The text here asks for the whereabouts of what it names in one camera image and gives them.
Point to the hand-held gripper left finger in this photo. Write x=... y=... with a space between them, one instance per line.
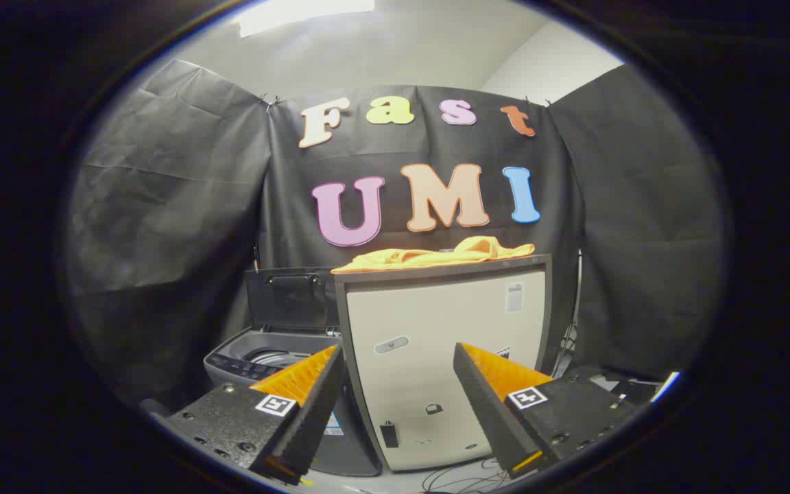
x=313 y=418

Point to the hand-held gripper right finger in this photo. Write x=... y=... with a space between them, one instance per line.
x=491 y=418

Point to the grey washing machine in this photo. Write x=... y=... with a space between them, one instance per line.
x=230 y=363

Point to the dark transparent washing machine lid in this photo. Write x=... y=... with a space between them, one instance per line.
x=292 y=302

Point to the yellow polo shirt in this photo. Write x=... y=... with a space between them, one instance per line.
x=436 y=257

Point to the white cabinet with dark top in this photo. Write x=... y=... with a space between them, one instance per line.
x=429 y=322

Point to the black backdrop cloth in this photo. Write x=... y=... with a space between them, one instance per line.
x=175 y=226

